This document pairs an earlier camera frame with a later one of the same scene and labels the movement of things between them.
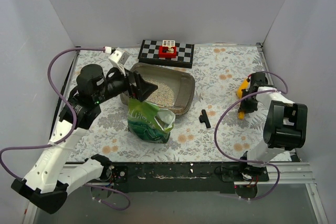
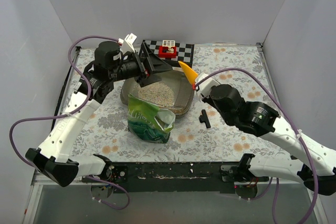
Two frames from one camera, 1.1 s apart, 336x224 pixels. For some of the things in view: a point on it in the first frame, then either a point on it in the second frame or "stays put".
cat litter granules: [163, 95] stays put
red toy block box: [163, 52] stays put
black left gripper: [132, 84] -> [143, 65]
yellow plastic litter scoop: [244, 85] -> [190, 74]
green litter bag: [148, 123] stays put
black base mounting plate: [135, 177] stays put
